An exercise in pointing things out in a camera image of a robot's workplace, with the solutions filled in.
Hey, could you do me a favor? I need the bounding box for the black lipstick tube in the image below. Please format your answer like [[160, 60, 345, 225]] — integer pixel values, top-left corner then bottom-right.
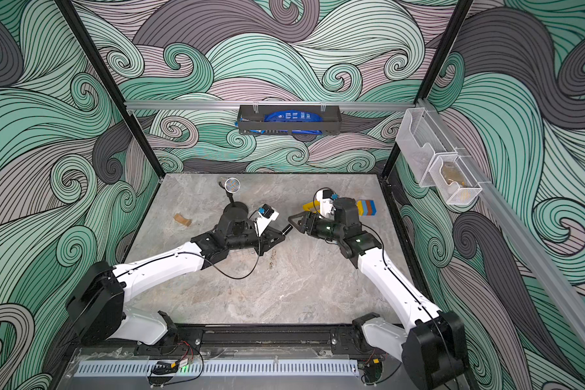
[[282, 224, 293, 236]]

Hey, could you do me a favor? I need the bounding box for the yellow triangle toy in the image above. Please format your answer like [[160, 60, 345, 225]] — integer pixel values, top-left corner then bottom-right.
[[302, 201, 320, 213]]

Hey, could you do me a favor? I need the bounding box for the aluminium rail right wall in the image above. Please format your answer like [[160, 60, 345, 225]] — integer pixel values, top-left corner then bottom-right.
[[416, 99, 585, 347]]

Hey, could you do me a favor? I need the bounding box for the aluminium rail back wall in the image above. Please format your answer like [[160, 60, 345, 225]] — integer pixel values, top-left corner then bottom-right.
[[124, 100, 415, 112]]

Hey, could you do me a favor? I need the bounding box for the multicolour block stack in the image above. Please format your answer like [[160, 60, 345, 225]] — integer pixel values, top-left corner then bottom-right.
[[357, 200, 377, 216]]

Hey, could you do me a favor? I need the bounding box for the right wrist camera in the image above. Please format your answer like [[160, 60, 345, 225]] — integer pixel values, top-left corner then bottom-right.
[[315, 188, 337, 219]]

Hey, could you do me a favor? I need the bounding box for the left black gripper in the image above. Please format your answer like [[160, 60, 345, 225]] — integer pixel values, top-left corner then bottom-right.
[[227, 227, 287, 258]]

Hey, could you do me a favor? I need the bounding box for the clear wall bin small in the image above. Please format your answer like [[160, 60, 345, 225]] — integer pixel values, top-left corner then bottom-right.
[[428, 154, 482, 206]]

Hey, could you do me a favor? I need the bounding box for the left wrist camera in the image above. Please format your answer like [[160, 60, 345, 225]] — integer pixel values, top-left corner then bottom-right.
[[254, 204, 280, 237]]

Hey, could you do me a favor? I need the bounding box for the aluminium rail wall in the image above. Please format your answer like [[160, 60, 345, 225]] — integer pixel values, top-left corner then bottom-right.
[[416, 99, 585, 347], [124, 100, 415, 112]]

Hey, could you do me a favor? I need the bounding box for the clear wall bin large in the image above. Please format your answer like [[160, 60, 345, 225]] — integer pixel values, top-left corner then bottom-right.
[[396, 107, 457, 187]]

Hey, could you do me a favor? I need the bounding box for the blue item in tray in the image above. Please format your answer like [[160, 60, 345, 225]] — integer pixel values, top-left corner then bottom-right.
[[263, 110, 323, 123]]

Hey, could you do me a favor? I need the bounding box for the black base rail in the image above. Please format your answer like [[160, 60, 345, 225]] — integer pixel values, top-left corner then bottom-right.
[[72, 321, 469, 362]]

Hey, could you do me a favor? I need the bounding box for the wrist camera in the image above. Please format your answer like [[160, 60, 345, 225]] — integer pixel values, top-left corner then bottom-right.
[[254, 204, 280, 237], [315, 188, 337, 219]]

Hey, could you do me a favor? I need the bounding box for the black wall tray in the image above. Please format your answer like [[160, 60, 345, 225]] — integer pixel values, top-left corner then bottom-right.
[[236, 104, 343, 136]]

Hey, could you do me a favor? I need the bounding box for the white slotted cable duct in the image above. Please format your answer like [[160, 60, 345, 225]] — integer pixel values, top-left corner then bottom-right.
[[74, 359, 359, 378]]

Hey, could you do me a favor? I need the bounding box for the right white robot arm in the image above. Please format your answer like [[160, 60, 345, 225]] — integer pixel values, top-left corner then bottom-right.
[[288, 198, 470, 389]]

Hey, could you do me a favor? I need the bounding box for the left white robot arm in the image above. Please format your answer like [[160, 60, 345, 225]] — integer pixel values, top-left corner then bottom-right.
[[66, 209, 291, 346]]

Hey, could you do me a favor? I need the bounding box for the brown wooden block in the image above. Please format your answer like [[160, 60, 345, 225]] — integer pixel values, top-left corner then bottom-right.
[[174, 213, 192, 227]]

